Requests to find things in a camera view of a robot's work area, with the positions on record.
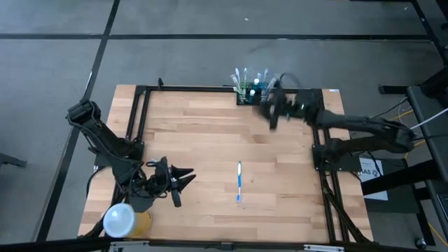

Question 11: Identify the blue and white toothbrush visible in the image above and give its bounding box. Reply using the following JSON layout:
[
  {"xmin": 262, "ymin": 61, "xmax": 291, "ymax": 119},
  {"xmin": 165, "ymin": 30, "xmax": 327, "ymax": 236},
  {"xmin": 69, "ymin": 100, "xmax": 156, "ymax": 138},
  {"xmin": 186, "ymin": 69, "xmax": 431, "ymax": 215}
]
[{"xmin": 236, "ymin": 161, "xmax": 243, "ymax": 204}]

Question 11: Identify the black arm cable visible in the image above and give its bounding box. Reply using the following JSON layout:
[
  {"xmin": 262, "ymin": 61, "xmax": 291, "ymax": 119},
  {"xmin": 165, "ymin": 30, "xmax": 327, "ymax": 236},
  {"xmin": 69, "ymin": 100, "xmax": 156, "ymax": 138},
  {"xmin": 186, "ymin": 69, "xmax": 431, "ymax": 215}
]
[{"xmin": 370, "ymin": 96, "xmax": 410, "ymax": 120}]

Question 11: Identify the yellow canister white lid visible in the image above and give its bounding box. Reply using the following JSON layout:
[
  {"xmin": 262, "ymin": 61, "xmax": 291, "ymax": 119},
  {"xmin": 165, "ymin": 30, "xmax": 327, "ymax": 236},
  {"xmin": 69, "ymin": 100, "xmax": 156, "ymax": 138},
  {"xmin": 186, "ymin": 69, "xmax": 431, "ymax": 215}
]
[{"xmin": 102, "ymin": 202, "xmax": 153, "ymax": 239}]

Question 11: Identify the thin grey cable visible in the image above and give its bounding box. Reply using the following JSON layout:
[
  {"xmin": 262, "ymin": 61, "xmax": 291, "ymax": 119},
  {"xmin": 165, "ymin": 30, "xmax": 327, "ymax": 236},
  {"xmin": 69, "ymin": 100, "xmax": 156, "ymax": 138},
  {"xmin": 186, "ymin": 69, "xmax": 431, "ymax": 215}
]
[{"xmin": 398, "ymin": 101, "xmax": 423, "ymax": 123}]

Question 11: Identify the black stand foot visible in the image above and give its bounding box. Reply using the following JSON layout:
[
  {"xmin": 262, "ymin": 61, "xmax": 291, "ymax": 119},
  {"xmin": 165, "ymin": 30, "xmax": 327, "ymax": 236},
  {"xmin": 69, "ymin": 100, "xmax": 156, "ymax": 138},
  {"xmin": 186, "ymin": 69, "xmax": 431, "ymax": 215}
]
[
  {"xmin": 0, "ymin": 153, "xmax": 27, "ymax": 168},
  {"xmin": 419, "ymin": 66, "xmax": 448, "ymax": 101}
]

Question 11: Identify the black mesh toothbrush holder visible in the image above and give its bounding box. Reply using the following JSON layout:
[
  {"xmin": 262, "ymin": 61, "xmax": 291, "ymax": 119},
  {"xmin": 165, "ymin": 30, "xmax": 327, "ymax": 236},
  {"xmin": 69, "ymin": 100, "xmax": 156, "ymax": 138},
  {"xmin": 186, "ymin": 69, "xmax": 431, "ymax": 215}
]
[{"xmin": 236, "ymin": 82, "xmax": 269, "ymax": 106}]

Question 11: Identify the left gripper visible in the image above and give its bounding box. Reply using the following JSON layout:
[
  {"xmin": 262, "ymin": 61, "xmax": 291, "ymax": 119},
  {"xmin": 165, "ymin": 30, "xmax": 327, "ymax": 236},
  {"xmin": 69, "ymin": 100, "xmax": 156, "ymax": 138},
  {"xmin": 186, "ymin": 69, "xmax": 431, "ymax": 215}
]
[{"xmin": 146, "ymin": 156, "xmax": 197, "ymax": 208}]

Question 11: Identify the yellow floor cable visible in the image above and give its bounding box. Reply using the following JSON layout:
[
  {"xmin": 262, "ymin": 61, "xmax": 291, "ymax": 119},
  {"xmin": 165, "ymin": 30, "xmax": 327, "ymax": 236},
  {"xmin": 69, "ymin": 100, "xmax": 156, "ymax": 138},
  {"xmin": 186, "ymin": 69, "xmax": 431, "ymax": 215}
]
[{"xmin": 387, "ymin": 108, "xmax": 427, "ymax": 161}]

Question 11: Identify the black power cable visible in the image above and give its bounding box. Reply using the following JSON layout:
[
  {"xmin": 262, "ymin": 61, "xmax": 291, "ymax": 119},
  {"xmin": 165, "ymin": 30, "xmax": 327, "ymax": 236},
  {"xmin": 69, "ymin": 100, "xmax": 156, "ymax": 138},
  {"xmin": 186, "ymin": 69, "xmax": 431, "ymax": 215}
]
[{"xmin": 412, "ymin": 134, "xmax": 448, "ymax": 141}]

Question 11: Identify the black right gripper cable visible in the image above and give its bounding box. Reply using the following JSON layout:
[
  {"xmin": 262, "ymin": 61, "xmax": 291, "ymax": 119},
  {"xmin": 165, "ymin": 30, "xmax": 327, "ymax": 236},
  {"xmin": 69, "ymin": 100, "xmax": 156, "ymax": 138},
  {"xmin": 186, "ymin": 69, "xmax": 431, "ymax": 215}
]
[{"xmin": 279, "ymin": 71, "xmax": 299, "ymax": 91}]

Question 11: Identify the black metal table frame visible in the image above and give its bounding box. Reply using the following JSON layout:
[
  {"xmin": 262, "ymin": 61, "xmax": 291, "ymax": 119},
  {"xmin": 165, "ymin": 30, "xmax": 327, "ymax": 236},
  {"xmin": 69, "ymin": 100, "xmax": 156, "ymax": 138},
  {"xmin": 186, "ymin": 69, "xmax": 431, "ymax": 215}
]
[{"xmin": 79, "ymin": 83, "xmax": 374, "ymax": 245}]

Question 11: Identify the black equipment stand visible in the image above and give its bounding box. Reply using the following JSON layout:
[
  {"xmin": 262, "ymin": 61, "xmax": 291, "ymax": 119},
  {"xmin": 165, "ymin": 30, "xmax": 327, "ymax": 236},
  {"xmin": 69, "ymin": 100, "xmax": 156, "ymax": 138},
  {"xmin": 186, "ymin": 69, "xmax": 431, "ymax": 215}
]
[{"xmin": 360, "ymin": 85, "xmax": 448, "ymax": 252}]

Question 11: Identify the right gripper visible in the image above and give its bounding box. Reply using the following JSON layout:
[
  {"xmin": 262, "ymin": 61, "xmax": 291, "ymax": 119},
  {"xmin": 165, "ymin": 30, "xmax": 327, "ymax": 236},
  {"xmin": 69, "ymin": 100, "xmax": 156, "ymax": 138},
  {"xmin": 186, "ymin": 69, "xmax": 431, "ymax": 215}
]
[{"xmin": 258, "ymin": 89, "xmax": 302, "ymax": 131}]

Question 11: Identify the white paper label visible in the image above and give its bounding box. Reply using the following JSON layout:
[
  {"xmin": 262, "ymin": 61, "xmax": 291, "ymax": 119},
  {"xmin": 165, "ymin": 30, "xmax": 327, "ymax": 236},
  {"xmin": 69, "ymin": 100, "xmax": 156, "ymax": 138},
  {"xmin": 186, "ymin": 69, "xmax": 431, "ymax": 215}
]
[{"xmin": 358, "ymin": 157, "xmax": 389, "ymax": 202}]

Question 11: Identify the silver bracket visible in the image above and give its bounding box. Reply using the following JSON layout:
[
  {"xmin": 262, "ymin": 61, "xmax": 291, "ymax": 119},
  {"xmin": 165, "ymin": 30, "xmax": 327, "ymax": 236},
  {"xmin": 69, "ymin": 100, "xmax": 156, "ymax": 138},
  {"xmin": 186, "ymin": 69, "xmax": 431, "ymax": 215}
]
[{"xmin": 303, "ymin": 244, "xmax": 344, "ymax": 252}]

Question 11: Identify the black camera mount rail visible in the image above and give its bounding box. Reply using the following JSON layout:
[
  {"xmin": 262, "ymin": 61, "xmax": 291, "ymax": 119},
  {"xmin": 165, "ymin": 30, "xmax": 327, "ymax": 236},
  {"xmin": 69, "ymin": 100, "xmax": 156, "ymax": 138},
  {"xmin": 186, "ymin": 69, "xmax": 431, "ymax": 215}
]
[{"xmin": 0, "ymin": 237, "xmax": 448, "ymax": 252}]

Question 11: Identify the thick white cable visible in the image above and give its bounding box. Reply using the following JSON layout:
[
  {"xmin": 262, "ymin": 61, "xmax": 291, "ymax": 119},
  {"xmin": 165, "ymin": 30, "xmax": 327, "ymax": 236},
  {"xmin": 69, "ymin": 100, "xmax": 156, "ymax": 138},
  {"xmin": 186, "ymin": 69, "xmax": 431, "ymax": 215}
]
[{"xmin": 409, "ymin": 107, "xmax": 448, "ymax": 131}]

